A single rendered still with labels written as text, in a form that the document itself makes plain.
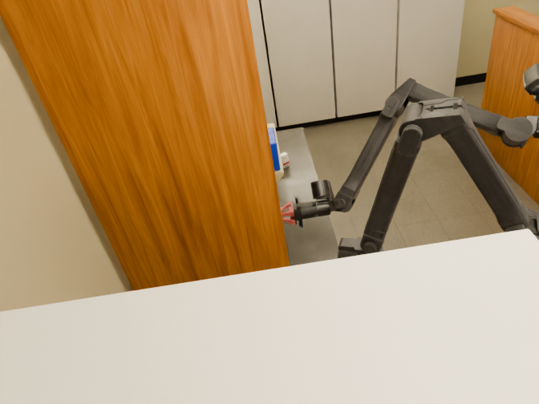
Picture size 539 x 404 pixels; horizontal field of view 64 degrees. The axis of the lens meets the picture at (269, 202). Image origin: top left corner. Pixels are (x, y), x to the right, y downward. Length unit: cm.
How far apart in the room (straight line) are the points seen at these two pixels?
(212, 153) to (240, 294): 85
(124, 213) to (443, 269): 104
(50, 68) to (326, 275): 90
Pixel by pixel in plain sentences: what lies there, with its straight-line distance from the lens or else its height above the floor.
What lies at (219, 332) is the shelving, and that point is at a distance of 25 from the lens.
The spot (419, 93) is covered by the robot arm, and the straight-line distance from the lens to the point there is 158.
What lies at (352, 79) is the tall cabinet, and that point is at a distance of 458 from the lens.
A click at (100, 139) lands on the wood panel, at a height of 174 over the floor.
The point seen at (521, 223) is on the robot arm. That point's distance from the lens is 112.
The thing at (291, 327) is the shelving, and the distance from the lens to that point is 25.
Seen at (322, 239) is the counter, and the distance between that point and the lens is 185.
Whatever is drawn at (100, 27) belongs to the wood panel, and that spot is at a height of 198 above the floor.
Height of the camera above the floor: 217
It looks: 36 degrees down
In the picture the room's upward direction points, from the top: 10 degrees counter-clockwise
